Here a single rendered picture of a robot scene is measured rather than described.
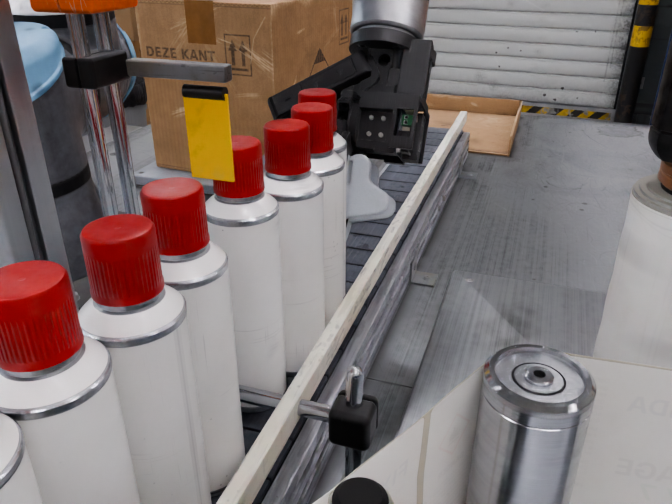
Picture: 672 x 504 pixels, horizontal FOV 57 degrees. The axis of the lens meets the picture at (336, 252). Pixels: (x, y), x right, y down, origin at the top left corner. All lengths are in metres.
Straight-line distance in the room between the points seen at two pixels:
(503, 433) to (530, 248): 0.65
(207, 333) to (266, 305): 0.09
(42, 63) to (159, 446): 0.40
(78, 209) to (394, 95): 0.34
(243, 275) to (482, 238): 0.52
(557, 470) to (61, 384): 0.19
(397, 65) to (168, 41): 0.48
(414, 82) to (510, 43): 4.09
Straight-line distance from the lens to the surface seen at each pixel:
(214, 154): 0.40
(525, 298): 0.65
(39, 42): 0.65
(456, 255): 0.82
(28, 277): 0.27
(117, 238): 0.29
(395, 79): 0.63
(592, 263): 0.85
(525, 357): 0.24
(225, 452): 0.41
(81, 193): 0.68
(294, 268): 0.46
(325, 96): 0.53
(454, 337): 0.57
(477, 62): 4.75
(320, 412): 0.44
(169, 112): 1.06
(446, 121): 1.43
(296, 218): 0.44
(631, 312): 0.43
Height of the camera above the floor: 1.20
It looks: 27 degrees down
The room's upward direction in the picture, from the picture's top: straight up
